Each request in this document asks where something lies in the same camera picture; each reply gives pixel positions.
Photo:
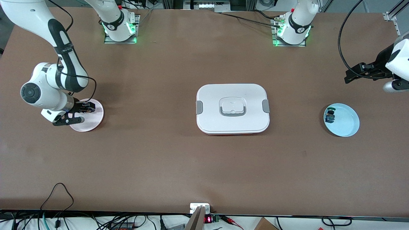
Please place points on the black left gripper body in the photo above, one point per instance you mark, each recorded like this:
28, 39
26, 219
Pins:
380, 62

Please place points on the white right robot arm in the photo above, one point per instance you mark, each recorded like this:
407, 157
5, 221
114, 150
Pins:
38, 92

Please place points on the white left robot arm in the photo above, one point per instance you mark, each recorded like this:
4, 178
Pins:
297, 19

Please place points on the white lidded lunch box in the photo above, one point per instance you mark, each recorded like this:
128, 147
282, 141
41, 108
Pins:
211, 121

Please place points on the brown cardboard box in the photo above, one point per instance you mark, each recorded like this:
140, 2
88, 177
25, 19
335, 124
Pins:
265, 224

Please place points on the pale pink round plate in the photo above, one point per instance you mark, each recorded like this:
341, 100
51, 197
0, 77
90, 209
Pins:
92, 123

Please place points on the light blue round plate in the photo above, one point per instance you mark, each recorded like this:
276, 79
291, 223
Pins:
346, 123

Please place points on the circuit board red display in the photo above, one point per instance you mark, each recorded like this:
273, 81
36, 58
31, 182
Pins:
211, 219

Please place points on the blue push-button switch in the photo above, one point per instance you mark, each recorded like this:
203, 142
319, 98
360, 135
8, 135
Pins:
330, 118

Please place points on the aluminium frame profile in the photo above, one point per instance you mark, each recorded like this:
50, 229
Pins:
394, 11

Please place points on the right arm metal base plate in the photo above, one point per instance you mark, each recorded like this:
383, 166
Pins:
110, 41

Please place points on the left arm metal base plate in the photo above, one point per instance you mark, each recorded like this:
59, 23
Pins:
289, 45

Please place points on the white mounting bracket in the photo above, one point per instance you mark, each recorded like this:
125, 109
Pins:
195, 207

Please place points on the grey aluminium camera bar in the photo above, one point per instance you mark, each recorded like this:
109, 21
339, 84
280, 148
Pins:
196, 220

